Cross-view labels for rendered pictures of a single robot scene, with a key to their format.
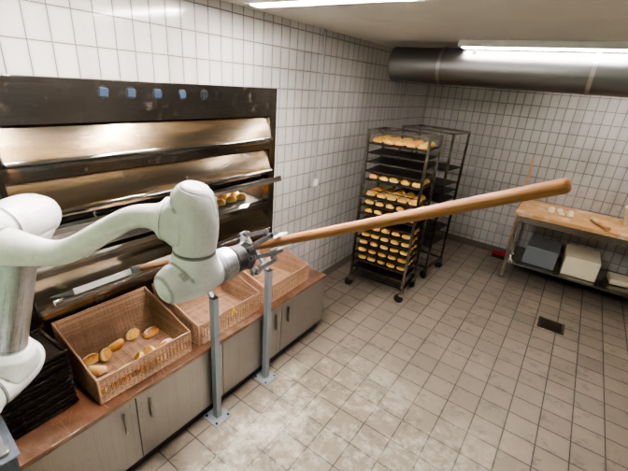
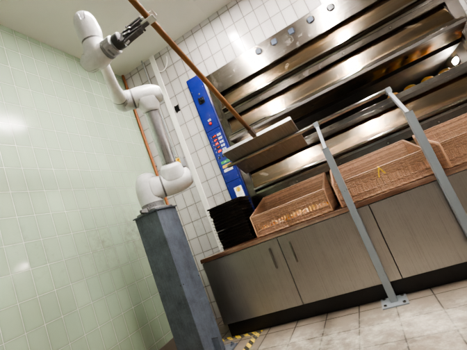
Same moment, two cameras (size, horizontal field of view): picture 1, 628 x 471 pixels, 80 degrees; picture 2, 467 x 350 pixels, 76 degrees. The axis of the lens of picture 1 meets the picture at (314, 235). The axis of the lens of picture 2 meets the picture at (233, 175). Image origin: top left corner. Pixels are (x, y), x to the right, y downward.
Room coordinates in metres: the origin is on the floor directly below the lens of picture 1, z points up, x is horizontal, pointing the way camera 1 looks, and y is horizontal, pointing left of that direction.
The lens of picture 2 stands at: (0.89, -1.08, 0.71)
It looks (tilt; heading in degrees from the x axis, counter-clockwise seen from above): 9 degrees up; 77
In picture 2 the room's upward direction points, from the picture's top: 21 degrees counter-clockwise
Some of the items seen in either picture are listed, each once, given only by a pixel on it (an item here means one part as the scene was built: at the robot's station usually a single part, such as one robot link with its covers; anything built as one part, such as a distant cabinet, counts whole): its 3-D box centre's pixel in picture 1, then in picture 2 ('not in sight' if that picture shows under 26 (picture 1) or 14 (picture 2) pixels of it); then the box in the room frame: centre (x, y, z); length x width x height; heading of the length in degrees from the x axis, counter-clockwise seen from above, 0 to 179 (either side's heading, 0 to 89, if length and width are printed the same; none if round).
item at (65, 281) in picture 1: (179, 248); (354, 136); (2.38, 0.93, 1.02); 1.79 x 0.11 x 0.19; 146
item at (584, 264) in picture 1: (579, 262); not in sight; (4.27, -3.33, 0.35); 0.50 x 0.36 x 0.24; 147
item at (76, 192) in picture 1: (175, 175); (326, 78); (2.38, 0.93, 1.54); 1.79 x 0.11 x 0.19; 146
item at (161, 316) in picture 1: (125, 337); (292, 203); (1.74, 1.04, 0.72); 0.56 x 0.49 x 0.28; 145
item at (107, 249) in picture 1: (177, 228); (346, 121); (2.39, 0.95, 1.16); 1.80 x 0.06 x 0.04; 146
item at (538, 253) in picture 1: (542, 251); not in sight; (4.50, -2.98, 0.35); 0.50 x 0.36 x 0.24; 146
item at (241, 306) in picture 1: (207, 297); (374, 171); (2.24, 0.71, 0.72); 0.56 x 0.49 x 0.28; 146
